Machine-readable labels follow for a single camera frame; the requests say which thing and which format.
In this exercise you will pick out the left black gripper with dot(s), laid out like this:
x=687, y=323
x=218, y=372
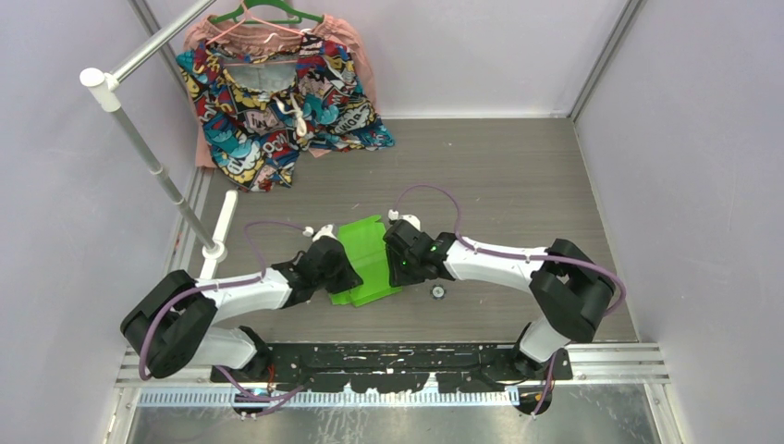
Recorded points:
x=350, y=279

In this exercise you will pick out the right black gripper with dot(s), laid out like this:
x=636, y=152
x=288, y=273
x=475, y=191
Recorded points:
x=397, y=277

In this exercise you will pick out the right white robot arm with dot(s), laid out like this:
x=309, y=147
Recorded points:
x=573, y=293

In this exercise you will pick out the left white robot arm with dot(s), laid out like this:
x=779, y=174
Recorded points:
x=176, y=324

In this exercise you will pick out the colorful patterned shirt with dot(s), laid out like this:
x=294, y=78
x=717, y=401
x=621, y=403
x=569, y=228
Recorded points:
x=262, y=97

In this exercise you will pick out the green clothes hanger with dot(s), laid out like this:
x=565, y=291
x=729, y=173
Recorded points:
x=274, y=11

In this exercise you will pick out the metal clothes rack pole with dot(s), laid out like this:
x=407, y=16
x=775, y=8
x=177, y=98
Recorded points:
x=103, y=85

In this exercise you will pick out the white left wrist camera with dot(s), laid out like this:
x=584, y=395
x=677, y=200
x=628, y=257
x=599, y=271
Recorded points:
x=326, y=231

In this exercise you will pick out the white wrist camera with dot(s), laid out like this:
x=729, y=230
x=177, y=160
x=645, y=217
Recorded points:
x=326, y=231
x=395, y=216

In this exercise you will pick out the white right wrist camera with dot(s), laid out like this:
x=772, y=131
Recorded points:
x=395, y=216

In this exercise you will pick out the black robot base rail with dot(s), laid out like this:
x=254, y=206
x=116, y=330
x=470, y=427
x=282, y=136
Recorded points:
x=385, y=367

